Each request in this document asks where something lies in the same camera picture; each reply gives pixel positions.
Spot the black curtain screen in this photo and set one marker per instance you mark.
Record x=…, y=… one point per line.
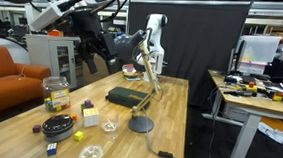
x=200, y=43

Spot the clear drinking glass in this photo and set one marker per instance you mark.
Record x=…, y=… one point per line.
x=109, y=126

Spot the flat colourful tray stack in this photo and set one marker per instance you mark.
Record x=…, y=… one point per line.
x=132, y=77

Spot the colourful small toy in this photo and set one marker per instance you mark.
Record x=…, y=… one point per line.
x=278, y=97

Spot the yellow wooden block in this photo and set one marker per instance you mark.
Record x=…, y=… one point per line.
x=79, y=136

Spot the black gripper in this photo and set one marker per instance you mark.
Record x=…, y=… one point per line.
x=86, y=26

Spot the orange sofa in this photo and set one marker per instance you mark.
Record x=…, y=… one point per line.
x=0, y=86

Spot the big white Rubik's cube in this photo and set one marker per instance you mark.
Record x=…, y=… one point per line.
x=91, y=118

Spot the black handheld tool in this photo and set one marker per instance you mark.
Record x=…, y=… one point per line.
x=240, y=93

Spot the wooden side desk white legs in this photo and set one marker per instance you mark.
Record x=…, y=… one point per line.
x=256, y=104

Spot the pale grey rounded furniture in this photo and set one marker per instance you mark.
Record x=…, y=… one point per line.
x=3, y=46

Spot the wooden desk lamp grey shade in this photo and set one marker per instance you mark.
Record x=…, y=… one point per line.
x=140, y=124

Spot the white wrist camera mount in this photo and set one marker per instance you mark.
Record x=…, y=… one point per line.
x=50, y=14

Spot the white papers under desk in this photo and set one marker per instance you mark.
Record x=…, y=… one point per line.
x=276, y=133

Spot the dark purple wooden block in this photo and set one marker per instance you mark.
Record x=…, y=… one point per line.
x=36, y=129

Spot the orange wooden block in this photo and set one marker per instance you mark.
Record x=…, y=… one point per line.
x=74, y=117

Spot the dark green flat case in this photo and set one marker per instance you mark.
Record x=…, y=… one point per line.
x=123, y=96

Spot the computer monitor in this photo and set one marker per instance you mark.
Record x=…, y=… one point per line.
x=260, y=47

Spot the brown cardboard box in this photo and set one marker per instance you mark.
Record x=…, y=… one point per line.
x=100, y=73

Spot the small black box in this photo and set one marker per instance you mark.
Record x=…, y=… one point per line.
x=231, y=79

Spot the small Rubik's cube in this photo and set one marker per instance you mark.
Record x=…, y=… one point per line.
x=52, y=149

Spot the grey pot with black lid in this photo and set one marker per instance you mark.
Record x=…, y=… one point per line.
x=58, y=125

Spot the clear jar of coloured blocks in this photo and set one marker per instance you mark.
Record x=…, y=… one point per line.
x=56, y=94

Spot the white idle robot arm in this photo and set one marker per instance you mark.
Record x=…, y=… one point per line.
x=156, y=33

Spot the red cup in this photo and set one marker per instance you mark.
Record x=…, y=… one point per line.
x=129, y=67

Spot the clear glass dish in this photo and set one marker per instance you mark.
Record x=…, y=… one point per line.
x=91, y=154

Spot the orange box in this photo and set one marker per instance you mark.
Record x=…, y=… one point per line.
x=55, y=33

